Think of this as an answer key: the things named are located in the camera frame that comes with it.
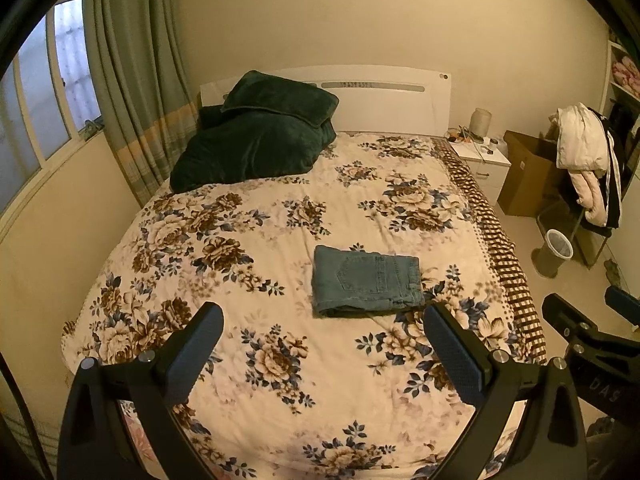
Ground white shelf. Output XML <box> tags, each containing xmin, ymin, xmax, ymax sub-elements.
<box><xmin>600</xmin><ymin>39</ymin><xmax>640</xmax><ymax>196</ymax></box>

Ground black garment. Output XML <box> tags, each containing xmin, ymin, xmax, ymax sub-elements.
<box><xmin>592</xmin><ymin>106</ymin><xmax>627</xmax><ymax>229</ymax></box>

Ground white jacket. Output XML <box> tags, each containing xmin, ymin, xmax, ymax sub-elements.
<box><xmin>548</xmin><ymin>103</ymin><xmax>614</xmax><ymax>171</ymax></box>

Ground pink jacket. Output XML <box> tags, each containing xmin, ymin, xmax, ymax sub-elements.
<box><xmin>572</xmin><ymin>167</ymin><xmax>609</xmax><ymax>226</ymax></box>

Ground green curtain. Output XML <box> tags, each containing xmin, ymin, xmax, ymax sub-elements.
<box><xmin>81</xmin><ymin>0</ymin><xmax>202</xmax><ymax>207</ymax></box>

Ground floral blanket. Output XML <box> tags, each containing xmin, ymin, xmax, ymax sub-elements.
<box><xmin>61</xmin><ymin>130</ymin><xmax>531</xmax><ymax>480</ymax></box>

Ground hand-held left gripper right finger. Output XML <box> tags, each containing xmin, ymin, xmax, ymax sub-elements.
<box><xmin>424</xmin><ymin>303</ymin><xmax>589</xmax><ymax>480</ymax></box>

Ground blue denim pants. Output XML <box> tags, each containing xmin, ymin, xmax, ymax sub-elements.
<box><xmin>312</xmin><ymin>245</ymin><xmax>426</xmax><ymax>318</ymax></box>

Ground dark green duvet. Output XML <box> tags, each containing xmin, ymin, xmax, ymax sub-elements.
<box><xmin>169</xmin><ymin>104</ymin><xmax>337</xmax><ymax>194</ymax></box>

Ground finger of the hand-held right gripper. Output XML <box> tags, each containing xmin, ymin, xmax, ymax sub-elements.
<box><xmin>542</xmin><ymin>293</ymin><xmax>609</xmax><ymax>349</ymax></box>
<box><xmin>604</xmin><ymin>285</ymin><xmax>640</xmax><ymax>317</ymax></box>

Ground pink folded blanket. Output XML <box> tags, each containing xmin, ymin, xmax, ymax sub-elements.
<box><xmin>612</xmin><ymin>57</ymin><xmax>640</xmax><ymax>94</ymax></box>

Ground white nightstand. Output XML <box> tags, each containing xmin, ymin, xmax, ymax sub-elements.
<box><xmin>444</xmin><ymin>130</ymin><xmax>512</xmax><ymax>206</ymax></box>

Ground trash bin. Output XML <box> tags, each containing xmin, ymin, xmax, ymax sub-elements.
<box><xmin>530</xmin><ymin>228</ymin><xmax>575</xmax><ymax>279</ymax></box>

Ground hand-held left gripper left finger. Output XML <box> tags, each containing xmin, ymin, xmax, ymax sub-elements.
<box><xmin>56</xmin><ymin>302</ymin><xmax>224</xmax><ymax>480</ymax></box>

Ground dark green pillow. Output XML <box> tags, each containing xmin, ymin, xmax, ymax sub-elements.
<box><xmin>220</xmin><ymin>70</ymin><xmax>340</xmax><ymax>129</ymax></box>

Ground window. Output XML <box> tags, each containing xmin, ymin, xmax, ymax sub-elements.
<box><xmin>0</xmin><ymin>0</ymin><xmax>104</xmax><ymax>217</ymax></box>

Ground white bed headboard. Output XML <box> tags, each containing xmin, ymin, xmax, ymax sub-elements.
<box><xmin>199</xmin><ymin>64</ymin><xmax>453</xmax><ymax>138</ymax></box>

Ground cardboard box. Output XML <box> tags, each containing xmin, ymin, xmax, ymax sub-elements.
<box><xmin>496</xmin><ymin>130</ymin><xmax>577</xmax><ymax>219</ymax></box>

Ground brown checkered bed sheet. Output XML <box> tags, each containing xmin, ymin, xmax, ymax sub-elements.
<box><xmin>432</xmin><ymin>137</ymin><xmax>549</xmax><ymax>366</ymax></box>

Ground white jar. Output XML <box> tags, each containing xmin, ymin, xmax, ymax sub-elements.
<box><xmin>472</xmin><ymin>108</ymin><xmax>494</xmax><ymax>144</ymax></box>

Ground chair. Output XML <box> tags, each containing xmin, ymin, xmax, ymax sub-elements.
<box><xmin>537</xmin><ymin>194</ymin><xmax>614</xmax><ymax>267</ymax></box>

